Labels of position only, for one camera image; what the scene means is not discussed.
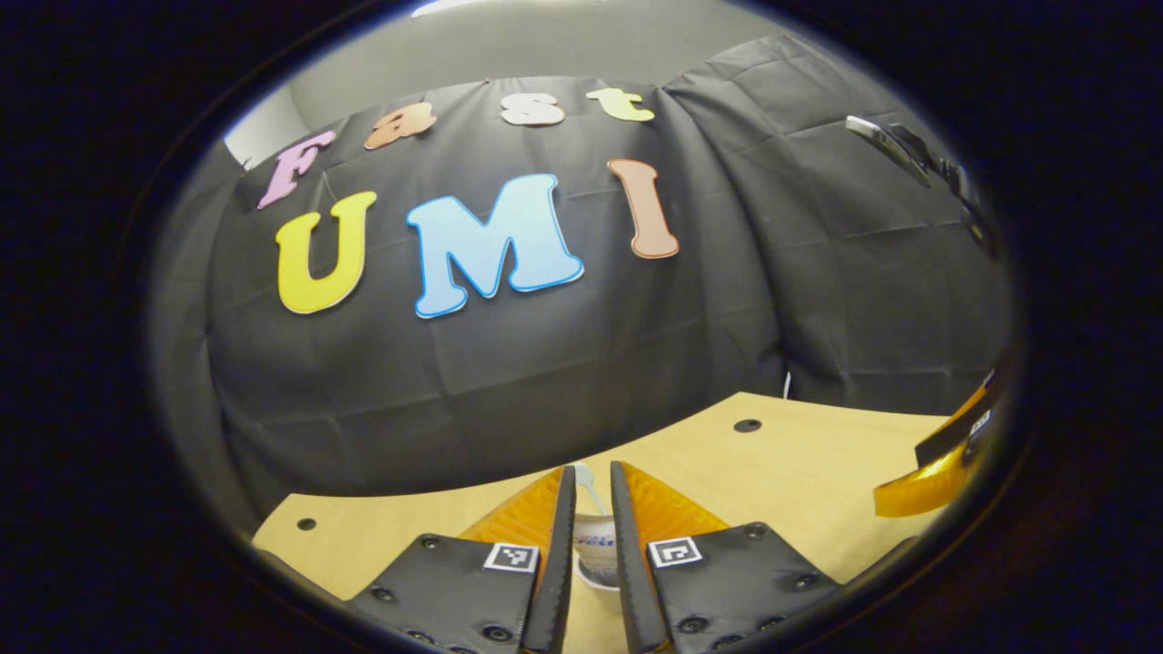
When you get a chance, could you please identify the white toothbrush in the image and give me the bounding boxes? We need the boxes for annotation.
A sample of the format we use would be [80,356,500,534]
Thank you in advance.
[575,462,608,519]

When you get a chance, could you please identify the black backdrop cloth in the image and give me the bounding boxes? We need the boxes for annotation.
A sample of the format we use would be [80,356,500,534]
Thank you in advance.
[150,32,1017,537]

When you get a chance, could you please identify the ceiling light panel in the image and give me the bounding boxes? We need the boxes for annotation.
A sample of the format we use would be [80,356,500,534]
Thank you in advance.
[411,0,510,17]

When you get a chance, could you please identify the wooden desktop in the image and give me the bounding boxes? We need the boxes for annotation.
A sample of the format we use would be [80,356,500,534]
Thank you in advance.
[253,392,955,654]

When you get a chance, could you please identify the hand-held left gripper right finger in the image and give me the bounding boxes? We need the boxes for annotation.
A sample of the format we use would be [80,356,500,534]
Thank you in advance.
[607,460,841,654]

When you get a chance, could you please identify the white toothpaste tube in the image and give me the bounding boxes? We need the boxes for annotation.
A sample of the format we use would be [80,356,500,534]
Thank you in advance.
[573,513,621,570]

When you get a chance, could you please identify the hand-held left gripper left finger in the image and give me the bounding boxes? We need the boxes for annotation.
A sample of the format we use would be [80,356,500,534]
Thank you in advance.
[345,463,580,654]

